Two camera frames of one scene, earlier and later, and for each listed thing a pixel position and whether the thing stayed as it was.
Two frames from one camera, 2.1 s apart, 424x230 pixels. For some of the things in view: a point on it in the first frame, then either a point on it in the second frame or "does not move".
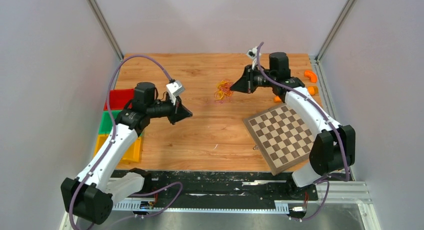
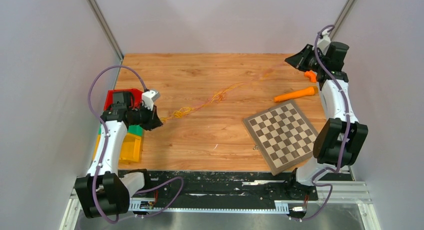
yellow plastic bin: (133, 155) does not move
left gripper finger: (183, 113) → (158, 122)
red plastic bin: (119, 98) does not move
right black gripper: (245, 84) → (299, 60)
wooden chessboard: (284, 139) does not move
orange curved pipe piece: (312, 76) does not move
